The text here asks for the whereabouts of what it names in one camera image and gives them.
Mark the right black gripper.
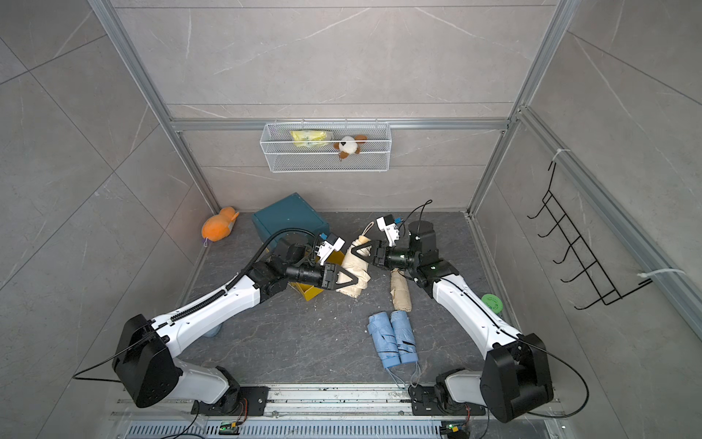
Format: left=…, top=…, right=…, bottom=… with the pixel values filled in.
left=353, top=242, right=420, bottom=272

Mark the beige umbrella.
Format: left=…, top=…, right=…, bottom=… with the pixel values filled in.
left=338, top=221, right=374, bottom=299
left=390, top=269, right=412, bottom=312

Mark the blue umbrella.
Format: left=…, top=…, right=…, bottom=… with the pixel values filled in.
left=390, top=310, right=419, bottom=364
left=367, top=312, right=401, bottom=369

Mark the teal drawer cabinet yellow base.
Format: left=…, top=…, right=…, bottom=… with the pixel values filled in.
left=251, top=192, right=347, bottom=302

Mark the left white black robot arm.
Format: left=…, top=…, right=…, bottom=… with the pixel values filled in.
left=108, top=228, right=358, bottom=416

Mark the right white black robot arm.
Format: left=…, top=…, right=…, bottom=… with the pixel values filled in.
left=350, top=240, right=590, bottom=424

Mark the brown white plush dog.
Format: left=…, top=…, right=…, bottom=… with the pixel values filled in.
left=334, top=135, right=367, bottom=161

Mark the yellow packet in basket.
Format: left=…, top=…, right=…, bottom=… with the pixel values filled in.
left=290, top=130, right=334, bottom=148

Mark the green round lid container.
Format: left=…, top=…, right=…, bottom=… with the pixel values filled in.
left=481, top=294, right=504, bottom=315

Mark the orange plush toy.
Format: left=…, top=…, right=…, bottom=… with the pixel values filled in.
left=201, top=207, right=239, bottom=243

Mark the blue grey sponge pad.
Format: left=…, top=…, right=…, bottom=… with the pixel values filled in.
left=203, top=325, right=222, bottom=338

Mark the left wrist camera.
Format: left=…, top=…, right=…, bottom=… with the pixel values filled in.
left=316, top=233, right=346, bottom=265

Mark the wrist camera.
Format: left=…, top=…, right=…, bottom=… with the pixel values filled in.
left=316, top=233, right=346, bottom=265
left=376, top=214, right=401, bottom=247

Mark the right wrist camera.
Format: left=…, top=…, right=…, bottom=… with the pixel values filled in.
left=376, top=214, right=401, bottom=247

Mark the white wire wall basket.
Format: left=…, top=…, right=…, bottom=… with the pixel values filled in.
left=260, top=120, right=392, bottom=173

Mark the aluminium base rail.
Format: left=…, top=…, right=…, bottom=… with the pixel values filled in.
left=99, top=384, right=573, bottom=438

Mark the black wall hook rack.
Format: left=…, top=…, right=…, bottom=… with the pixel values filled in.
left=526, top=162, right=653, bottom=311

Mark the aluminium frame profile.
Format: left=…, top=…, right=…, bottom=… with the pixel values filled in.
left=90, top=1, right=701, bottom=335

